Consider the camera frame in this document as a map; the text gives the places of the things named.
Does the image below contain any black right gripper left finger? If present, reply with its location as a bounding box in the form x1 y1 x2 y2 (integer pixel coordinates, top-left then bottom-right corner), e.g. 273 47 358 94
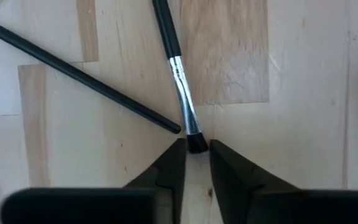
0 138 188 224

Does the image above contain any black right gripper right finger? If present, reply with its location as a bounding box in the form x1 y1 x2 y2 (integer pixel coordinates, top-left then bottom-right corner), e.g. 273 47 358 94
209 139 358 224

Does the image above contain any black paintbrush silver ferrule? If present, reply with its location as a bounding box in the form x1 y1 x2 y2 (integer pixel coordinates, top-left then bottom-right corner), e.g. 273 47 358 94
150 0 210 154
0 15 182 135

